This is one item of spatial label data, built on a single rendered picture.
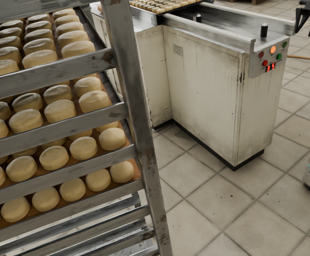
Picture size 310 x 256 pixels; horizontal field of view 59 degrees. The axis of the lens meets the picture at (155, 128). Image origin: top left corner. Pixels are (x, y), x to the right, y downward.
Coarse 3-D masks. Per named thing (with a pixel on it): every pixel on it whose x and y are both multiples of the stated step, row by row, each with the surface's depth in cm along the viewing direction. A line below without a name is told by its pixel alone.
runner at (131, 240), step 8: (136, 232) 68; (144, 232) 64; (152, 232) 65; (120, 240) 67; (128, 240) 64; (136, 240) 65; (144, 240) 66; (96, 248) 66; (104, 248) 62; (112, 248) 63; (120, 248) 64
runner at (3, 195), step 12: (132, 144) 49; (96, 156) 47; (108, 156) 48; (120, 156) 49; (132, 156) 50; (72, 168) 46; (84, 168) 47; (96, 168) 48; (24, 180) 45; (36, 180) 45; (48, 180) 46; (60, 180) 47; (0, 192) 44; (12, 192) 45; (24, 192) 46
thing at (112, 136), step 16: (96, 128) 57; (112, 128) 54; (48, 144) 53; (64, 144) 55; (80, 144) 51; (96, 144) 52; (112, 144) 51; (128, 144) 53; (0, 160) 52; (16, 160) 50; (32, 160) 49; (48, 160) 49; (64, 160) 50; (80, 160) 51; (0, 176) 48; (16, 176) 47; (32, 176) 49
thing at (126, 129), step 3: (120, 120) 59; (123, 120) 59; (126, 120) 58; (123, 123) 58; (126, 123) 58; (123, 126) 57; (126, 126) 57; (129, 126) 56; (123, 129) 57; (126, 129) 57; (129, 129) 56; (126, 132) 56; (129, 132) 56; (126, 135) 55; (129, 135) 55; (129, 138) 54; (129, 141) 53; (132, 141) 53
